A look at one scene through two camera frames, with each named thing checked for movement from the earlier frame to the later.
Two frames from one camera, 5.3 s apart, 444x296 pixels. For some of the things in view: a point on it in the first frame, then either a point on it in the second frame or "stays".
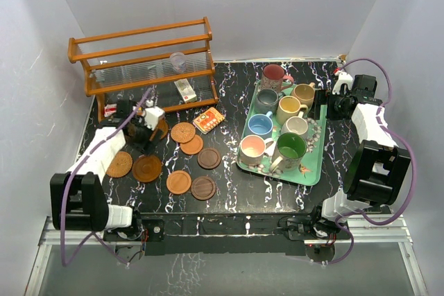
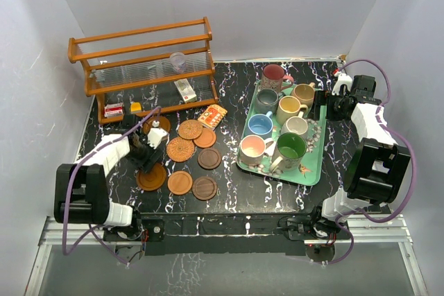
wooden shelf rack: (170, 64) stays
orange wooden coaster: (193, 147) → (207, 138)
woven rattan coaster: (120, 166) → (180, 150)
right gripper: (321, 98) stays
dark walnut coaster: (209, 158) stays
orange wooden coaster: (179, 181) stays
